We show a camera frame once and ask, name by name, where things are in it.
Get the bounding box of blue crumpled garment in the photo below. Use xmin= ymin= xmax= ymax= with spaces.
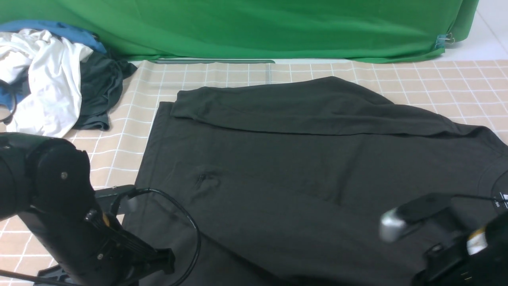
xmin=0 ymin=20 xmax=108 ymax=110

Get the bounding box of metal binder clip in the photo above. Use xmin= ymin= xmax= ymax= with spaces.
xmin=434 ymin=33 xmax=456 ymax=49

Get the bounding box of dark gray crumpled garment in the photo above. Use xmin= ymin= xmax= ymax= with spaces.
xmin=73 ymin=51 xmax=137 ymax=131

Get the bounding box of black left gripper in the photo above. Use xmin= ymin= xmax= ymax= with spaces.
xmin=18 ymin=207 xmax=175 ymax=286

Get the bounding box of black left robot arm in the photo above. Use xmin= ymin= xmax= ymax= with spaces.
xmin=1 ymin=132 xmax=175 ymax=286

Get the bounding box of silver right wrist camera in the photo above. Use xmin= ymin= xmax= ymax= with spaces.
xmin=379 ymin=193 xmax=472 ymax=247

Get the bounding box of green backdrop cloth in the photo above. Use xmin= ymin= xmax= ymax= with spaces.
xmin=1 ymin=0 xmax=478 ymax=64

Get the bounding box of dark gray long-sleeved shirt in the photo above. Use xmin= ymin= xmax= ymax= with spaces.
xmin=135 ymin=77 xmax=507 ymax=286

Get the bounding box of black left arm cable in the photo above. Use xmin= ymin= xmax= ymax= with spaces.
xmin=0 ymin=79 xmax=202 ymax=286

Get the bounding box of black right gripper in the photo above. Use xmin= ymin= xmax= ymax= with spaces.
xmin=411 ymin=235 xmax=489 ymax=286

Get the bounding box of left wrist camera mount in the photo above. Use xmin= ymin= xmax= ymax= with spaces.
xmin=95 ymin=185 xmax=138 ymax=215

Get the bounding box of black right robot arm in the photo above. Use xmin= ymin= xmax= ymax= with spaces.
xmin=411 ymin=213 xmax=508 ymax=286

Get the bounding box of white crumpled garment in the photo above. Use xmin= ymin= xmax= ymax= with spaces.
xmin=0 ymin=29 xmax=93 ymax=138

